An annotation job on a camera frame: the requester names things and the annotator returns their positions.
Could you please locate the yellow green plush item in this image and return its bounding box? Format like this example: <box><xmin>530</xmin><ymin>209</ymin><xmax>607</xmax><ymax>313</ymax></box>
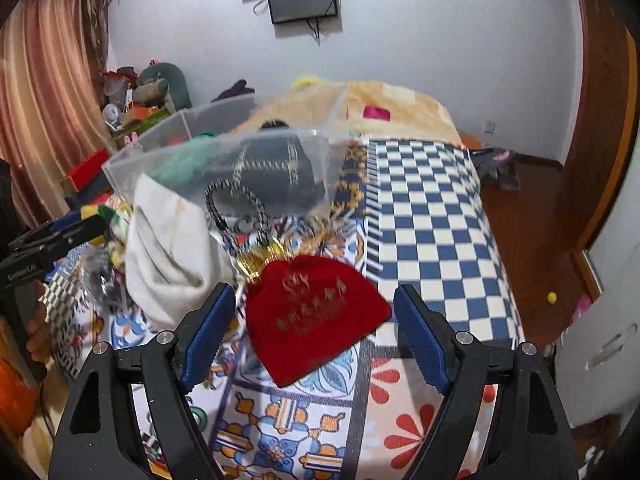
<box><xmin>80</xmin><ymin>203</ymin><xmax>132</xmax><ymax>246</ymax></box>

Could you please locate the white cream towel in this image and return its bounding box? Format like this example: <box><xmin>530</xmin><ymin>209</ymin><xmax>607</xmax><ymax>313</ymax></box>
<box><xmin>125</xmin><ymin>174</ymin><xmax>233</xmax><ymax>330</ymax></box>

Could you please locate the green knitted sock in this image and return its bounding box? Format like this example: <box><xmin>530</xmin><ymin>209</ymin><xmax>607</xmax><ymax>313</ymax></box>
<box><xmin>150</xmin><ymin>131</ymin><xmax>219</xmax><ymax>188</ymax></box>

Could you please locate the red velvet drawstring pouch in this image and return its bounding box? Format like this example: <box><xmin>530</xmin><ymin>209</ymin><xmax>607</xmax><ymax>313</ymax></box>
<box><xmin>245</xmin><ymin>255</ymin><xmax>392</xmax><ymax>387</ymax></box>

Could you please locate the person's left hand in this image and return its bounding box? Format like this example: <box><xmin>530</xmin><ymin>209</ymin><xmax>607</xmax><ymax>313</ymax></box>
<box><xmin>26</xmin><ymin>301</ymin><xmax>51</xmax><ymax>363</ymax></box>

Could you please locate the red box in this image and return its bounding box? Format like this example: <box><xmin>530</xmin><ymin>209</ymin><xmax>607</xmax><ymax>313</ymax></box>
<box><xmin>61</xmin><ymin>148</ymin><xmax>110</xmax><ymax>196</ymax></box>

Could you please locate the orange jacket sleeve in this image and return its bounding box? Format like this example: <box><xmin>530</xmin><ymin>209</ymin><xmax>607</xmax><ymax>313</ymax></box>
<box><xmin>0</xmin><ymin>359</ymin><xmax>39</xmax><ymax>438</ymax></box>

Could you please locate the pink bunny toy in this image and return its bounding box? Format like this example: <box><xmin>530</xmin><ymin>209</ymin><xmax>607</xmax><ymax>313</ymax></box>
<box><xmin>122</xmin><ymin>131</ymin><xmax>138</xmax><ymax>146</ymax></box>

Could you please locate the pink striped curtain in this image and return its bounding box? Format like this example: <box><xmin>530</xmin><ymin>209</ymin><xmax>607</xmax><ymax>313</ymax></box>
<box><xmin>1</xmin><ymin>0</ymin><xmax>115</xmax><ymax>226</ymax></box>

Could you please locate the grey plush toy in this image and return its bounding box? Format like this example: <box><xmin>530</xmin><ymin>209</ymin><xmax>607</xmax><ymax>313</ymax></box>
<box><xmin>134</xmin><ymin>62</ymin><xmax>192</xmax><ymax>114</ymax></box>

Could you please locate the dark purple clothing pile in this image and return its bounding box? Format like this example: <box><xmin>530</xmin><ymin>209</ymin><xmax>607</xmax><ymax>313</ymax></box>
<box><xmin>214</xmin><ymin>79</ymin><xmax>255</xmax><ymax>102</ymax></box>

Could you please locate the clear plastic storage bin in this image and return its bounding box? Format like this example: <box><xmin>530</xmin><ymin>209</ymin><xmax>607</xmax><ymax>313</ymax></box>
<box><xmin>102</xmin><ymin>84</ymin><xmax>348</xmax><ymax>217</ymax></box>

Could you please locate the patterned patchwork bed sheet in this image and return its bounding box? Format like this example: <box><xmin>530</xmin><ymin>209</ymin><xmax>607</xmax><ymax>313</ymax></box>
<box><xmin>39</xmin><ymin>136</ymin><xmax>526</xmax><ymax>480</ymax></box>

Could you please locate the yellow fuzzy item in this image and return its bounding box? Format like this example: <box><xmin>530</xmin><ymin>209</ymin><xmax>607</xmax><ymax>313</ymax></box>
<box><xmin>292</xmin><ymin>75</ymin><xmax>324</xmax><ymax>89</ymax></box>

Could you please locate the beige floral blanket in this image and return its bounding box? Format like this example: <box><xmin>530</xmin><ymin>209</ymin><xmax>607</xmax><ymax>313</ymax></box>
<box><xmin>232</xmin><ymin>80</ymin><xmax>463</xmax><ymax>148</ymax></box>

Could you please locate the black white braided cord loop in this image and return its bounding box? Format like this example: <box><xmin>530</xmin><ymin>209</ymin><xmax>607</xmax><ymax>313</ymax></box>
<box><xmin>203</xmin><ymin>180</ymin><xmax>274</xmax><ymax>256</ymax></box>

